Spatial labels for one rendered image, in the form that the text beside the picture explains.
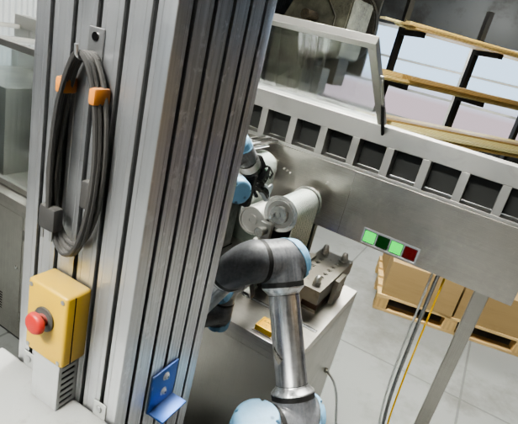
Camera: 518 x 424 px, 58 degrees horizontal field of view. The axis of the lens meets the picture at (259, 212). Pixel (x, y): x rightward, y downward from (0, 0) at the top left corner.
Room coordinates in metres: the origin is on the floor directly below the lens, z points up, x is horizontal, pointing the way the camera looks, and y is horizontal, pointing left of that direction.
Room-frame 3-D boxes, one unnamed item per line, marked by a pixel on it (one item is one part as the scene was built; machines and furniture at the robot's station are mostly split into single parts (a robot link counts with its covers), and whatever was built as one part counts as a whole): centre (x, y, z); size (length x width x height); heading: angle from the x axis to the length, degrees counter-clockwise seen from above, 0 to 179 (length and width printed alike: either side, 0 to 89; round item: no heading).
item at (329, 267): (1.81, -0.32, 1.00); 0.40 x 0.16 x 0.06; 155
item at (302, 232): (1.83, -0.19, 1.11); 0.23 x 0.01 x 0.18; 155
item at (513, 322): (3.75, -1.79, 0.23); 1.30 x 0.94 x 0.45; 74
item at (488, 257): (2.42, 0.31, 1.29); 3.10 x 0.28 x 0.30; 65
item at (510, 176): (2.36, 0.34, 1.55); 3.08 x 0.08 x 0.23; 65
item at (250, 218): (1.91, -0.03, 1.17); 0.26 x 0.12 x 0.12; 155
